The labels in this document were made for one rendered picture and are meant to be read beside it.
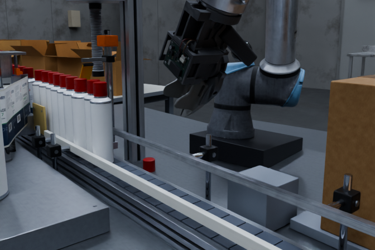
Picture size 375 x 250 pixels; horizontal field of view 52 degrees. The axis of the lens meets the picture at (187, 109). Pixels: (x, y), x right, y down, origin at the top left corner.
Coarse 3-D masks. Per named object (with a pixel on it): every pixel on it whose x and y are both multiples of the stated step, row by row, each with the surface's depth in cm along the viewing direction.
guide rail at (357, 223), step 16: (144, 144) 87; (192, 160) 74; (224, 176) 67; (240, 176) 65; (272, 192) 60; (288, 192) 58; (304, 208) 55; (320, 208) 53; (352, 224) 50; (368, 224) 48
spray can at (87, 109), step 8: (88, 80) 95; (96, 80) 95; (88, 88) 96; (88, 96) 96; (88, 104) 95; (88, 112) 96; (88, 120) 96; (88, 128) 97; (88, 136) 97; (88, 144) 98
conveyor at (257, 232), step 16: (48, 144) 114; (80, 160) 98; (112, 176) 87; (144, 176) 87; (176, 192) 78; (160, 208) 71; (208, 208) 71; (192, 224) 65; (240, 224) 65; (224, 240) 60; (272, 240) 60
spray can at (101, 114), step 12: (96, 84) 91; (96, 96) 91; (96, 108) 91; (108, 108) 92; (96, 120) 91; (108, 120) 92; (96, 132) 92; (108, 132) 93; (96, 144) 93; (108, 144) 93; (108, 156) 94
